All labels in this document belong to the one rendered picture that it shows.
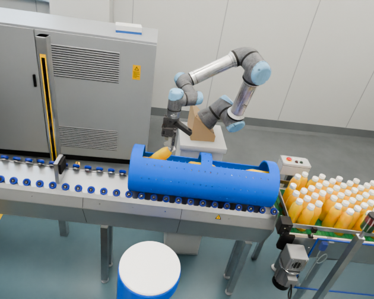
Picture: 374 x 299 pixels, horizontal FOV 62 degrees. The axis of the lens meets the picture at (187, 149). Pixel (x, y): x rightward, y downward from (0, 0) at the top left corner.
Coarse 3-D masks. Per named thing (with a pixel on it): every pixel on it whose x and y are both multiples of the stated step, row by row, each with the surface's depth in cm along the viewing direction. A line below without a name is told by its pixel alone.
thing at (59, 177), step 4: (60, 156) 188; (64, 156) 190; (56, 160) 184; (60, 160) 186; (64, 160) 188; (56, 164) 182; (60, 164) 183; (64, 164) 189; (56, 168) 183; (60, 168) 184; (64, 168) 190; (56, 172) 185; (60, 172) 186; (64, 172) 197; (56, 176) 187; (60, 176) 190; (56, 180) 189; (60, 180) 191
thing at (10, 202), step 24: (0, 168) 194; (24, 168) 197; (48, 168) 200; (0, 192) 184; (24, 192) 185; (96, 192) 189; (144, 192) 195; (24, 216) 203; (48, 216) 201; (72, 216) 199; (96, 216) 196; (120, 216) 194; (144, 216) 192; (168, 216) 192; (192, 216) 193; (216, 216) 193; (240, 216) 194; (240, 240) 213; (264, 240) 210
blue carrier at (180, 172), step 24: (144, 168) 175; (168, 168) 176; (192, 168) 177; (216, 168) 179; (240, 168) 205; (264, 168) 204; (168, 192) 182; (192, 192) 180; (216, 192) 180; (240, 192) 180; (264, 192) 180
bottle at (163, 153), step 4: (164, 148) 180; (168, 148) 180; (156, 152) 182; (160, 152) 180; (164, 152) 179; (168, 152) 179; (152, 156) 183; (156, 156) 181; (160, 156) 180; (164, 156) 179; (168, 156) 180
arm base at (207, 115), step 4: (208, 108) 208; (200, 112) 209; (204, 112) 208; (208, 112) 207; (212, 112) 206; (200, 116) 208; (204, 116) 207; (208, 116) 206; (212, 116) 206; (216, 116) 206; (204, 120) 206; (208, 120) 207; (212, 120) 207; (216, 120) 209; (204, 124) 207; (208, 124) 207; (212, 124) 211; (208, 128) 210; (212, 128) 213
